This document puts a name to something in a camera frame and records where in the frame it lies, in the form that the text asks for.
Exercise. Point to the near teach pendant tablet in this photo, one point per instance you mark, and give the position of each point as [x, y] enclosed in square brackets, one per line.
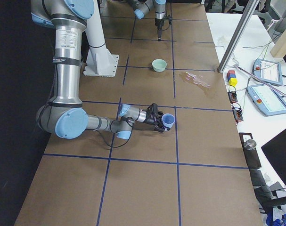
[268, 101]

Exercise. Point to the teach pendant tablet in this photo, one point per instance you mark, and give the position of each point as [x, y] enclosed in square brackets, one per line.
[268, 71]
[268, 101]

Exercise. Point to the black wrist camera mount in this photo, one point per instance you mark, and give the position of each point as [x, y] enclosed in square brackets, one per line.
[168, 18]
[152, 110]

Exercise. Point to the long thin metal rod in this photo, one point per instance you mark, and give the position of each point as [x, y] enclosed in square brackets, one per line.
[260, 80]

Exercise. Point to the silver aluminium frame post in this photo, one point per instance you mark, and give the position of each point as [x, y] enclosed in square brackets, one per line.
[251, 6]

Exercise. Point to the mint green ceramic bowl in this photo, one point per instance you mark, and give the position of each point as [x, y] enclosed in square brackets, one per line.
[159, 65]

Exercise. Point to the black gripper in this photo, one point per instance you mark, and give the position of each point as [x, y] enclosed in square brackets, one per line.
[159, 22]
[149, 120]

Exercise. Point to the wooden board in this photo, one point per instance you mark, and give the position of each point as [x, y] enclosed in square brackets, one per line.
[279, 49]

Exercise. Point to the light blue plastic cup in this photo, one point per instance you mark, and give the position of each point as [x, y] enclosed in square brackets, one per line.
[168, 120]

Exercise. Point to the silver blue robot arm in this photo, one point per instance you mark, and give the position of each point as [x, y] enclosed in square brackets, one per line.
[142, 8]
[80, 48]

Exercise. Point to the far teach pendant tablet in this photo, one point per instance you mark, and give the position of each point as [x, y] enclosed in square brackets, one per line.
[268, 71]

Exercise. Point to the black orange electronics board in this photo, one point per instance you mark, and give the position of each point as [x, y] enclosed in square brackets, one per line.
[238, 114]
[232, 96]

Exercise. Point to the black monitor corner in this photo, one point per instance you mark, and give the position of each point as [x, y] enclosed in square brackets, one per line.
[275, 152]

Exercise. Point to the red blue yellow cube blocks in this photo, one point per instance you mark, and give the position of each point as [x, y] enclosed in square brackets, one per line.
[232, 79]

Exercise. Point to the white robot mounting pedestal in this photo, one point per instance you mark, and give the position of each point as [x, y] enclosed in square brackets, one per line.
[100, 62]

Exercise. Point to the silver metal cylinder weight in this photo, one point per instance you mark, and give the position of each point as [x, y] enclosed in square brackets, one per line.
[249, 144]

